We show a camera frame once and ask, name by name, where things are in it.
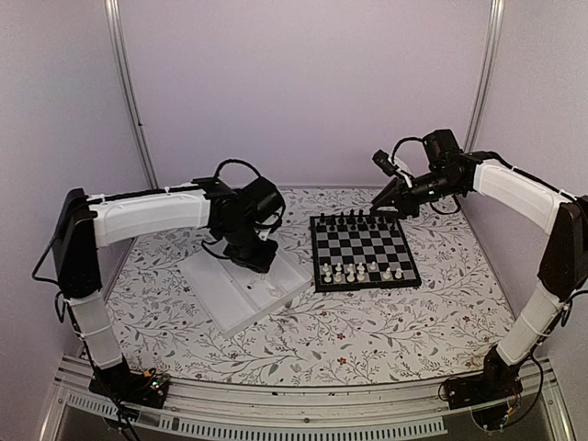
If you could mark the white plastic tray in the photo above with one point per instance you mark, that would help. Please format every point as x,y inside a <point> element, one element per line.
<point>235,297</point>

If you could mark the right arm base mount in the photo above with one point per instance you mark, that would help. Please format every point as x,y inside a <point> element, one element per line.
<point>497,389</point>

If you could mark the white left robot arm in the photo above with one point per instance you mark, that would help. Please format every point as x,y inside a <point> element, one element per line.
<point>93,233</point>

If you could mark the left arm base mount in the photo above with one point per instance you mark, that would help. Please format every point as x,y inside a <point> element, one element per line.
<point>146,388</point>

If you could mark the black chess pawns row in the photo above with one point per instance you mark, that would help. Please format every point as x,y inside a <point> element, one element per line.
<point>387,225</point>

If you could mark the front aluminium rail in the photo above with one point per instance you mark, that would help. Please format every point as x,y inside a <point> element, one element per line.
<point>200,410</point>

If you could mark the black chess pieces back row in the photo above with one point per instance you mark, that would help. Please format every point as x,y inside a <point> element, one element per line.
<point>352,216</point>

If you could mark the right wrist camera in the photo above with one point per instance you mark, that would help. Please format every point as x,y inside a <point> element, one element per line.
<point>393,167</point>

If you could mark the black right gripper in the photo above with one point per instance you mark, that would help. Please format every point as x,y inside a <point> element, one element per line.
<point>401,197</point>

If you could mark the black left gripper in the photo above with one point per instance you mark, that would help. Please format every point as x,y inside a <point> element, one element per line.
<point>262,265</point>

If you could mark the left aluminium frame post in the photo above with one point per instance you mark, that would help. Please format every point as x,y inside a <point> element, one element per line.
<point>116,34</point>

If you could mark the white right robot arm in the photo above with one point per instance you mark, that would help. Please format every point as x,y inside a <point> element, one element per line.
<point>557,213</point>

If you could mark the right aluminium frame post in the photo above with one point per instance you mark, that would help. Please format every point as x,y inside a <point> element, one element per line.
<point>489,58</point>

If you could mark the black and silver chessboard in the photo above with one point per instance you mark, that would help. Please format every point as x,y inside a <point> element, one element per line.
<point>389,249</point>

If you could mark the aluminium frame post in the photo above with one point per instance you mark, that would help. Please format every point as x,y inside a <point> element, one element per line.
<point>489,58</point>
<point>116,34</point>

